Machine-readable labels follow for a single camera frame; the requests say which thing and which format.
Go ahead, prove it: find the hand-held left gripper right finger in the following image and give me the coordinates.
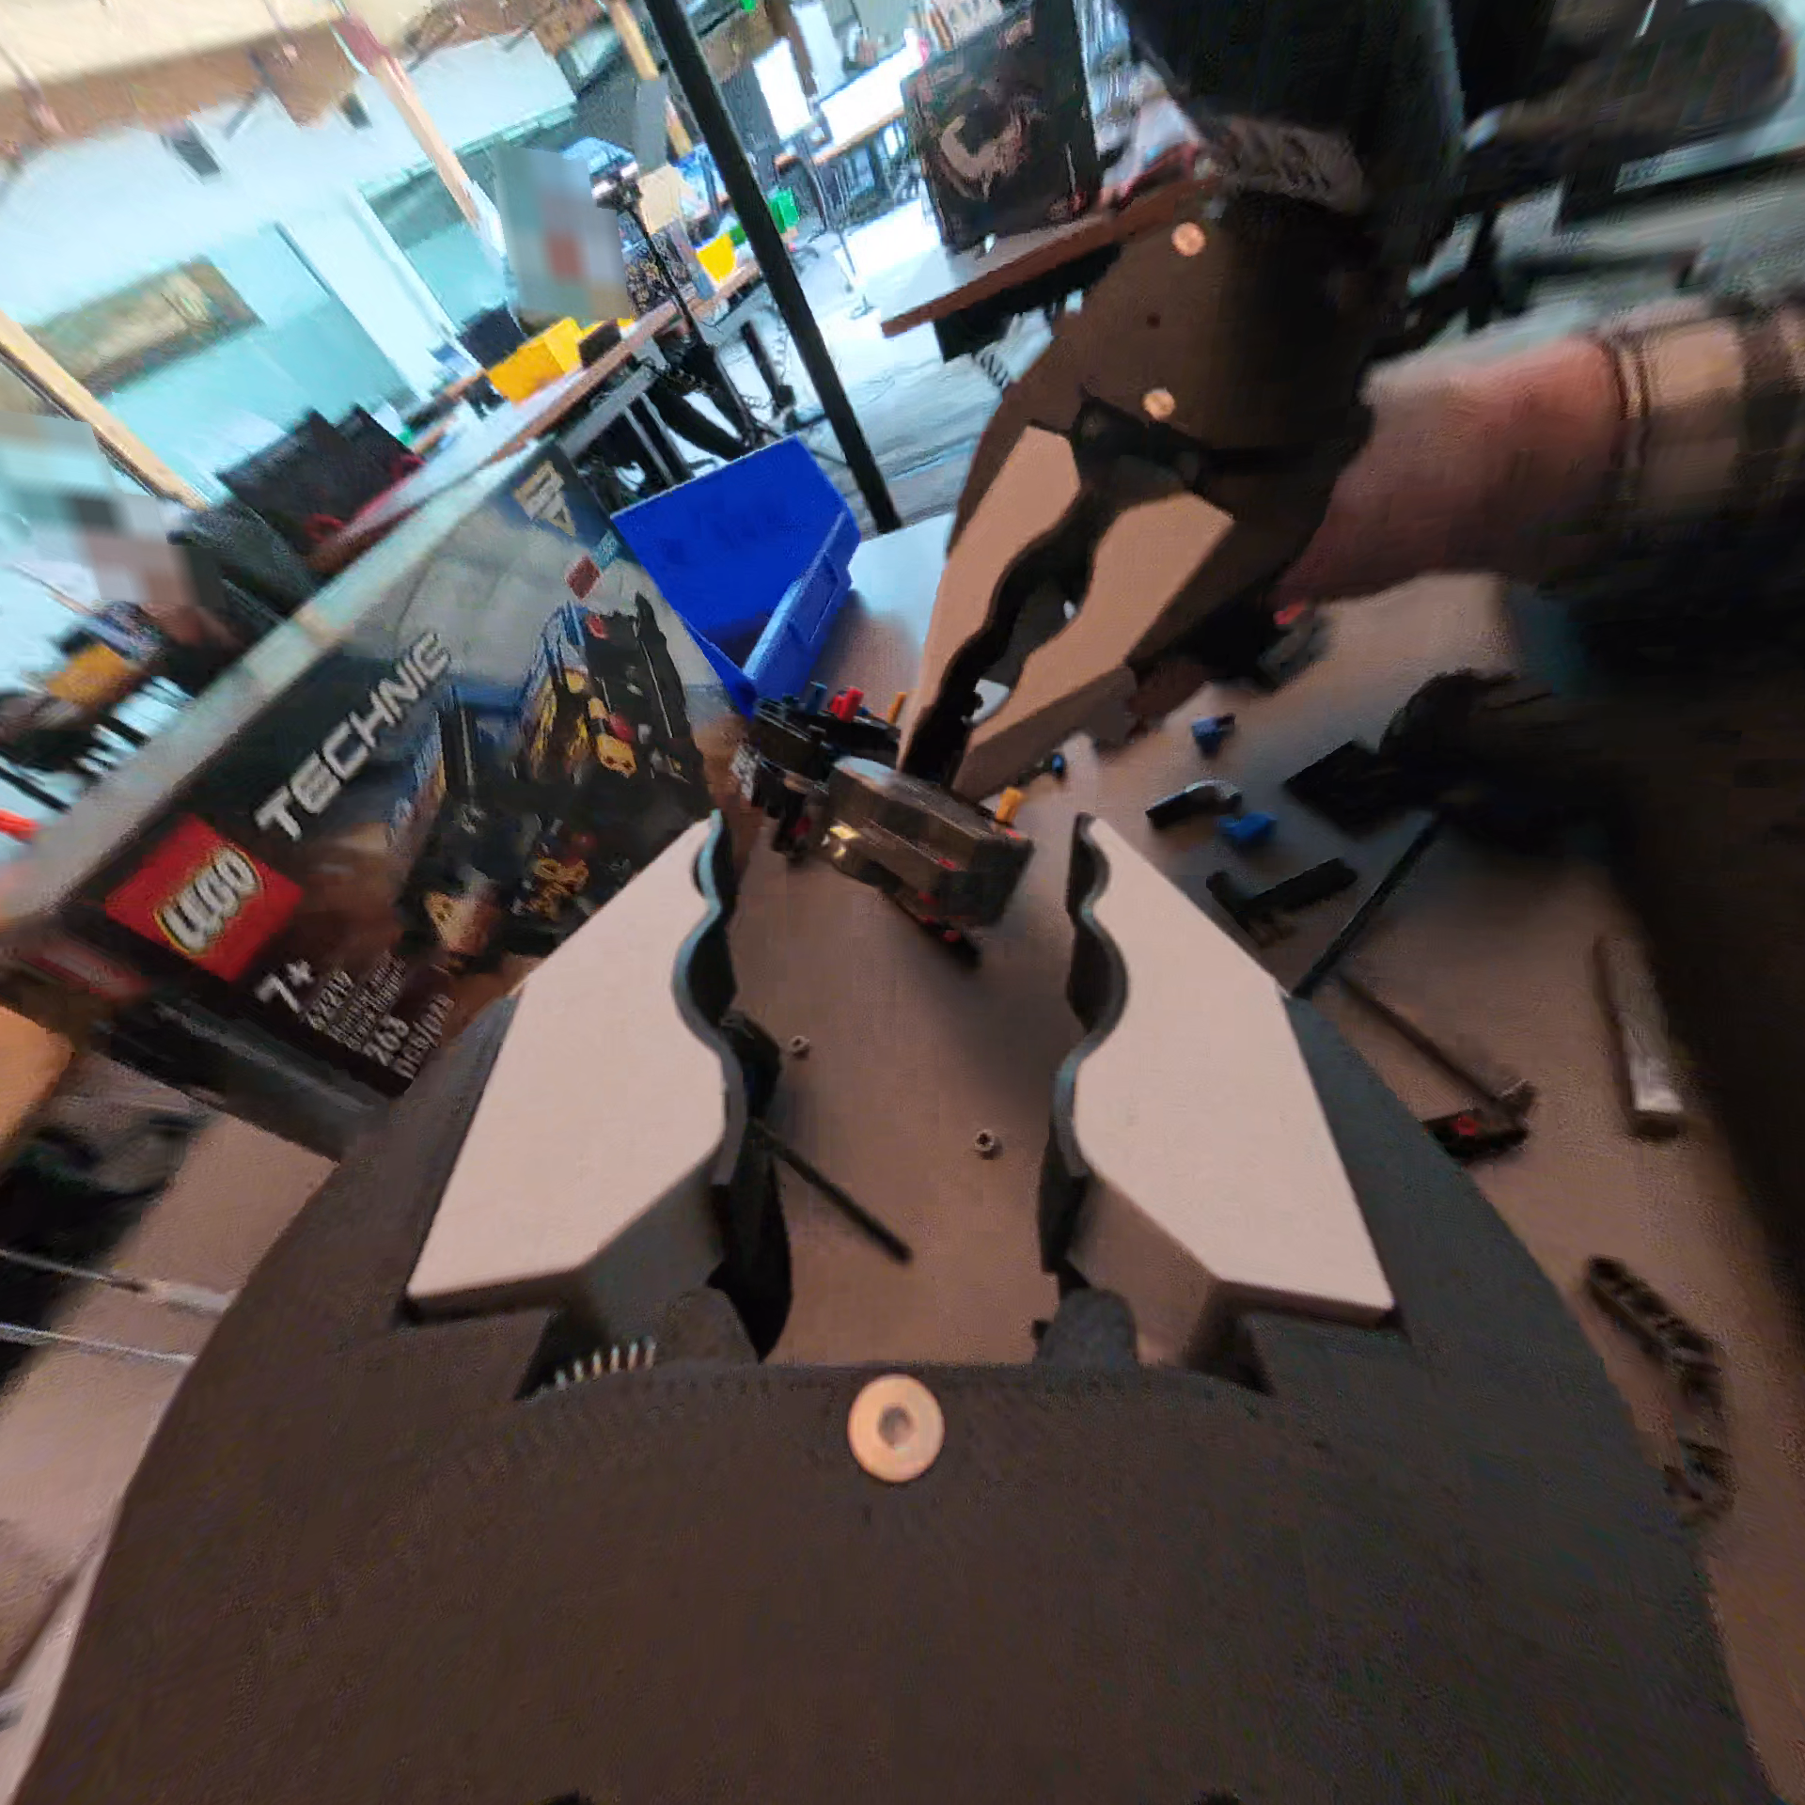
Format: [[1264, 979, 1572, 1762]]
[[1039, 813, 1401, 1348]]

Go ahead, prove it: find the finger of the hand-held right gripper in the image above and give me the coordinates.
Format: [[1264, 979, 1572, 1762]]
[[956, 490, 1241, 803], [900, 423, 1088, 784]]

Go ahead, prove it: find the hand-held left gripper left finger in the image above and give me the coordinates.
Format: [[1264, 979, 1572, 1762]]
[[407, 814, 792, 1363]]

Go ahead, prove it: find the toy truck chassis with motor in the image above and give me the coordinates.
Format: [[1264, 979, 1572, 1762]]
[[733, 681, 1039, 968]]

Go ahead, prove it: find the person's right hand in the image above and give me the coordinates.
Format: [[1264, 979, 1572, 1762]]
[[1277, 336, 1627, 609]]

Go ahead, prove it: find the thin black axle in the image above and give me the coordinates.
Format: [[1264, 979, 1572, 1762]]
[[1331, 970, 1537, 1117]]

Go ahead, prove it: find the black toy connector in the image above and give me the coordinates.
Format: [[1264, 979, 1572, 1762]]
[[1203, 855, 1362, 947]]

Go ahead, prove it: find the short black axle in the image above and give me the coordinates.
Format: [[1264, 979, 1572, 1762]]
[[743, 1117, 914, 1267]]

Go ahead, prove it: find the blue plastic bin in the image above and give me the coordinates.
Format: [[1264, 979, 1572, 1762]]
[[611, 434, 866, 718]]

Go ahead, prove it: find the black beam with red pins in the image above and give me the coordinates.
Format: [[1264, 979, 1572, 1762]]
[[1421, 1080, 1538, 1164]]

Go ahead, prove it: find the long black axle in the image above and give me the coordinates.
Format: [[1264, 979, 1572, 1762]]
[[1290, 813, 1449, 1002]]

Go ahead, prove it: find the black toy set box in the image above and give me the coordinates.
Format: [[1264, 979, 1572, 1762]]
[[900, 0, 1105, 256]]

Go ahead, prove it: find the toy truck set box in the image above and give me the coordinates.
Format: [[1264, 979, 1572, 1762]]
[[0, 443, 742, 1143]]

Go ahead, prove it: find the black pole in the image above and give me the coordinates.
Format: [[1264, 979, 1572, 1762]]
[[640, 0, 905, 536]]

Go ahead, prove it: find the long grey toy beam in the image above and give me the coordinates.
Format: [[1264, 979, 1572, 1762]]
[[1590, 928, 1689, 1142]]

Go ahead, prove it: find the long wooden table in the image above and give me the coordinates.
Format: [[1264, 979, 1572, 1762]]
[[304, 260, 770, 566]]

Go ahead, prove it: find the black angled toy beam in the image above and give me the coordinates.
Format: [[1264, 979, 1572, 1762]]
[[1582, 1254, 1739, 1521]]

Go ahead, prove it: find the black tripod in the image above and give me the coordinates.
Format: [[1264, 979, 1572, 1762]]
[[590, 162, 770, 460]]

